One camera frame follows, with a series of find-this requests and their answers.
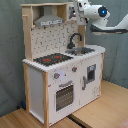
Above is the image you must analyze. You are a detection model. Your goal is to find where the white cabinet door with dispenser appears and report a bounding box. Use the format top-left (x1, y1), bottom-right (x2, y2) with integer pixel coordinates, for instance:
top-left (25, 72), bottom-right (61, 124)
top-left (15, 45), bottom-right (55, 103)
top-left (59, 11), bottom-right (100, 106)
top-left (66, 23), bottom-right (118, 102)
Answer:
top-left (80, 55), bottom-right (102, 106)

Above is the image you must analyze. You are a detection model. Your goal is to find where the grey toy sink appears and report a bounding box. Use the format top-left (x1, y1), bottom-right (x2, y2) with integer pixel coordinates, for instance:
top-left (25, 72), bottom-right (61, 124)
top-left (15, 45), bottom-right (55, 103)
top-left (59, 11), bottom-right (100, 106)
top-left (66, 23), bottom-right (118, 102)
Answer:
top-left (65, 47), bottom-right (95, 56)

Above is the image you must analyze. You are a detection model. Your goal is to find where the black toy faucet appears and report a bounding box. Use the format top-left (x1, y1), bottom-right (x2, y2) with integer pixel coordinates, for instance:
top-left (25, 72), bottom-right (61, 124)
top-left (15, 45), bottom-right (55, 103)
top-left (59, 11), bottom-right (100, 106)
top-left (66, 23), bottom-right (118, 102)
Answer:
top-left (67, 33), bottom-right (82, 49)

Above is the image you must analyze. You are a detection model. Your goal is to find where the left red stove knob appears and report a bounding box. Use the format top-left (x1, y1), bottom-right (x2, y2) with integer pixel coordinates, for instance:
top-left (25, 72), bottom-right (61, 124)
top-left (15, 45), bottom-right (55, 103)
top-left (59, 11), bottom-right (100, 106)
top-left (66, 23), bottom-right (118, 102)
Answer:
top-left (54, 73), bottom-right (60, 79)

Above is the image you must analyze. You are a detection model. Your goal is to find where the right red stove knob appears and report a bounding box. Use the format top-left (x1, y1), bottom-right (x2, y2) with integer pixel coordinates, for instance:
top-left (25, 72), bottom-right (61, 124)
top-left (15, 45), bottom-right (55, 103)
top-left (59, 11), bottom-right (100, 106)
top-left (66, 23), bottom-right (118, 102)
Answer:
top-left (71, 66), bottom-right (79, 73)

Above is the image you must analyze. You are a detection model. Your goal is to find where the grey range hood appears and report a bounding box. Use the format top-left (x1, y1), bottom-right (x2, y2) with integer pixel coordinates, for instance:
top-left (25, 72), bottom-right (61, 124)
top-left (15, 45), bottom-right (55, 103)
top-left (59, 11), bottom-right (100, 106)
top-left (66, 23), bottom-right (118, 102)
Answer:
top-left (35, 6), bottom-right (64, 27)

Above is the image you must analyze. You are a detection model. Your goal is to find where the wooden toy kitchen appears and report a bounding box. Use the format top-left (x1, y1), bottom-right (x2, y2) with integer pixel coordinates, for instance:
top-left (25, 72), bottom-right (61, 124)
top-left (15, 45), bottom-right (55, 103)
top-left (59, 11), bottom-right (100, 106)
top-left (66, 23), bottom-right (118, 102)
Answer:
top-left (22, 3), bottom-right (105, 127)

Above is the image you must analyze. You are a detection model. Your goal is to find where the white toy microwave door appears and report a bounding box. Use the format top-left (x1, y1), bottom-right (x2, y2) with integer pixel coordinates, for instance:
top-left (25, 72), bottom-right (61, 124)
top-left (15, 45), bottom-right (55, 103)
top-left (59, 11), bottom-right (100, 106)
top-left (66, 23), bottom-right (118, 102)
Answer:
top-left (67, 4), bottom-right (76, 20)

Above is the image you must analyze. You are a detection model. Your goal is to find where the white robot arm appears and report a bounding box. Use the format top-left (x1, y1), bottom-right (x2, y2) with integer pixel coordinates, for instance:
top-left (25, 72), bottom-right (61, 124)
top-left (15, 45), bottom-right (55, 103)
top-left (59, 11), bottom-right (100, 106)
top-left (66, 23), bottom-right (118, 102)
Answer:
top-left (73, 0), bottom-right (128, 35)

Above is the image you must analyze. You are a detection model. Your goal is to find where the black toy stovetop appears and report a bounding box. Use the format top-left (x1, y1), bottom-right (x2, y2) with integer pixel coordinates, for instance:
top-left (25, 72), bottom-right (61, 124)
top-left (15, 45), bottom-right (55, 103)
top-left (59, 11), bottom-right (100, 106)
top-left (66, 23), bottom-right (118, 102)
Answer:
top-left (34, 53), bottom-right (71, 66)

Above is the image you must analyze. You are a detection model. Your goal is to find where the white toy oven door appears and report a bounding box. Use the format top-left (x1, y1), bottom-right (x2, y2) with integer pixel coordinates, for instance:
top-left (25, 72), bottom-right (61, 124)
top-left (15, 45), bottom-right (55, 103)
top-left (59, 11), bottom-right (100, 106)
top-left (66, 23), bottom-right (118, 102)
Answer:
top-left (49, 77), bottom-right (80, 124)

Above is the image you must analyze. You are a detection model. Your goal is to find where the red stove knob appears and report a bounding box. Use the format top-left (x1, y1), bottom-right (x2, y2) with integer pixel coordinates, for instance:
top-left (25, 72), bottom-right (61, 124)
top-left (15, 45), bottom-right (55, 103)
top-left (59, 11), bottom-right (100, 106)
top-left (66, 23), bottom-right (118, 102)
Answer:
top-left (54, 73), bottom-right (60, 79)
top-left (71, 66), bottom-right (79, 73)

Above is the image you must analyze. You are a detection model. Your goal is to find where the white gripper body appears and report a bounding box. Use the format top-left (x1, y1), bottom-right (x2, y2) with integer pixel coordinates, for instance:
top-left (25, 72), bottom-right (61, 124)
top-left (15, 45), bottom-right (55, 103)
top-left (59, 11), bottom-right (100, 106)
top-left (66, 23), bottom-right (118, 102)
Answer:
top-left (73, 0), bottom-right (90, 24)

